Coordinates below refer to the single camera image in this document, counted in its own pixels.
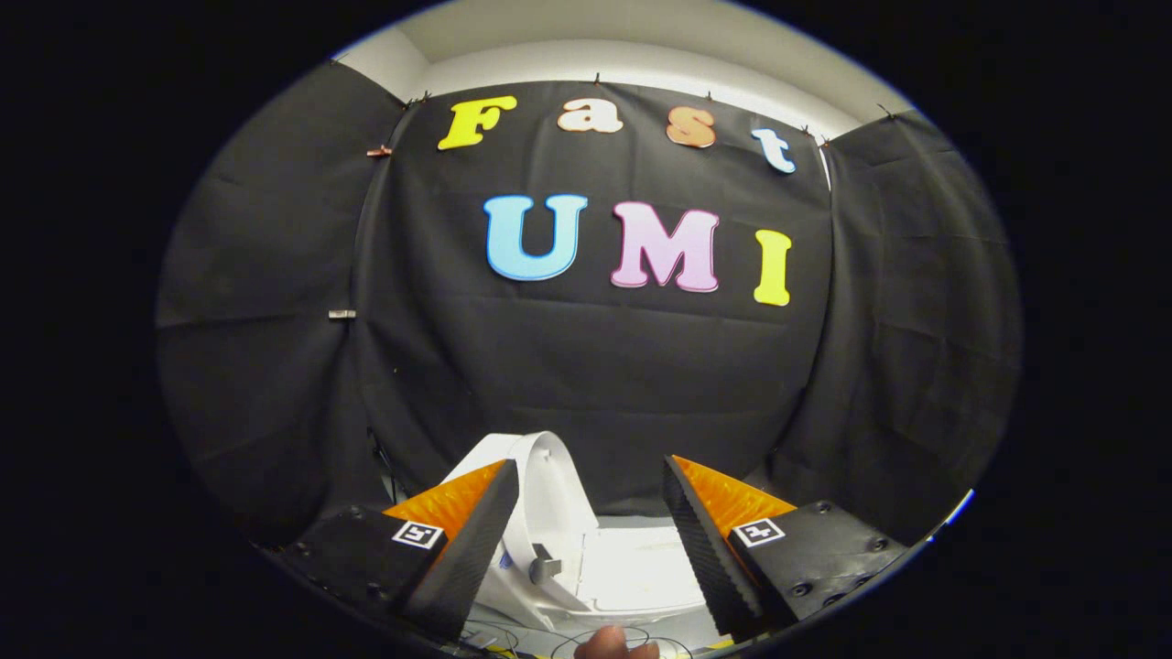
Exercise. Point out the black backdrop cloth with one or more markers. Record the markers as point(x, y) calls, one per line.
point(586, 384)

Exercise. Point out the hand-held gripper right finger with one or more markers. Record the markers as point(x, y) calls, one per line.
point(700, 540)

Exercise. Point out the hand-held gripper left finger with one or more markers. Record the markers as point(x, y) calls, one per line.
point(476, 540)

